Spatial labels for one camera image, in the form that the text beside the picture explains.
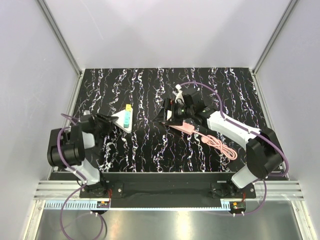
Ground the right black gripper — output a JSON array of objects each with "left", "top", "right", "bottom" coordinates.
[{"left": 153, "top": 98, "right": 194, "bottom": 127}]

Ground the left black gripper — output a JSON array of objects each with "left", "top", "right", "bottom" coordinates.
[{"left": 93, "top": 113, "right": 118, "bottom": 135}]

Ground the white triangular socket adapter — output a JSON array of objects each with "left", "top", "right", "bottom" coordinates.
[{"left": 112, "top": 109, "right": 133, "bottom": 134}]

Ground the dark teal dual USB charger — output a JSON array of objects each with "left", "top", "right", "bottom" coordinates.
[{"left": 123, "top": 117, "right": 131, "bottom": 129}]

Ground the light teal USB-C charger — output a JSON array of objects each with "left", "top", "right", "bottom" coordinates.
[{"left": 124, "top": 110, "right": 132, "bottom": 119}]

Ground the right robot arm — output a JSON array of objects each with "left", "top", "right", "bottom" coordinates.
[{"left": 154, "top": 85, "right": 285, "bottom": 199}]

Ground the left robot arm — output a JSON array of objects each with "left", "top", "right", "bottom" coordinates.
[{"left": 47, "top": 113, "right": 119, "bottom": 198}]

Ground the white plug on strip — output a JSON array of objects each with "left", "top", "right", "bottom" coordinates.
[{"left": 166, "top": 110, "right": 172, "bottom": 121}]

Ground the yellow USB charger plug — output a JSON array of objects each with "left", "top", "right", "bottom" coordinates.
[{"left": 125, "top": 104, "right": 132, "bottom": 112}]

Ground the pink power strip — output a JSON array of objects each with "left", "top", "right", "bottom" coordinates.
[{"left": 162, "top": 121, "right": 195, "bottom": 135}]

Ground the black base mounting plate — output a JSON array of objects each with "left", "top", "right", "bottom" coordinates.
[{"left": 79, "top": 171, "right": 257, "bottom": 210}]

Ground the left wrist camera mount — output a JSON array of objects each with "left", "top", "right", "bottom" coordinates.
[{"left": 80, "top": 110, "right": 91, "bottom": 121}]

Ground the pink coiled power cord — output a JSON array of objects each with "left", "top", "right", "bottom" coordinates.
[{"left": 192, "top": 131, "right": 238, "bottom": 161}]

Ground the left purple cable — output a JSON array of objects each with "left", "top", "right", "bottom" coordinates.
[{"left": 58, "top": 113, "right": 109, "bottom": 240}]

